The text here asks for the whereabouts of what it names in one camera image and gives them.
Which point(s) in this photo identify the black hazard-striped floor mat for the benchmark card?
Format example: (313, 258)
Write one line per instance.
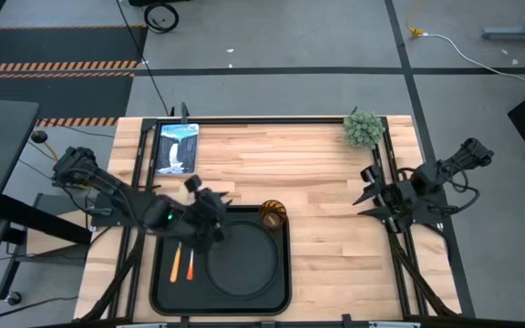
(57, 45)

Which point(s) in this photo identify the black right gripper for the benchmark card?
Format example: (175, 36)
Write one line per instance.
(397, 202)

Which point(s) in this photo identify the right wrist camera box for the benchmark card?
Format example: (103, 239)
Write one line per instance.
(370, 174)

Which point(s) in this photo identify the black aluminium table frame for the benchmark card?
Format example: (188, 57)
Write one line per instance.
(267, 120)

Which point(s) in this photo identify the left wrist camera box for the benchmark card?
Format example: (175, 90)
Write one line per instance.
(193, 183)

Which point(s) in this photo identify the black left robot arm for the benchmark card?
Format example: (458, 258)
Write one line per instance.
(107, 184)

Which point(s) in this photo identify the black rectangular tray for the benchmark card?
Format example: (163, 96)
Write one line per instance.
(176, 296)

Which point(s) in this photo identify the grey metal table leg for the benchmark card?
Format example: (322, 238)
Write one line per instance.
(517, 32)

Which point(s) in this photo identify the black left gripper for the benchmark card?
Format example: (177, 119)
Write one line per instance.
(203, 218)

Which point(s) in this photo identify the black round floor puck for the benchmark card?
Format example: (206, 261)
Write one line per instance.
(39, 136)

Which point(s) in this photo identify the small green artificial plant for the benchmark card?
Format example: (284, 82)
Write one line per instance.
(363, 129)

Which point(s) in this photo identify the black castor wheel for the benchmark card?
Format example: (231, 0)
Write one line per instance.
(13, 298)

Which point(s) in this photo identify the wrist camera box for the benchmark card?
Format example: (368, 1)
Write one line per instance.
(193, 183)
(370, 174)

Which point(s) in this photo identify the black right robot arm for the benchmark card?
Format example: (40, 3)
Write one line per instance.
(431, 175)

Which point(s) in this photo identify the waterfall picture card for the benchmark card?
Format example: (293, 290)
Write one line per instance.
(177, 148)

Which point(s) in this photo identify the black round plate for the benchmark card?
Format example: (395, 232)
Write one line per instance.
(244, 259)

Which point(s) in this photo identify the amber faceted glass cup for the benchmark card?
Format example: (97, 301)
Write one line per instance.
(273, 214)

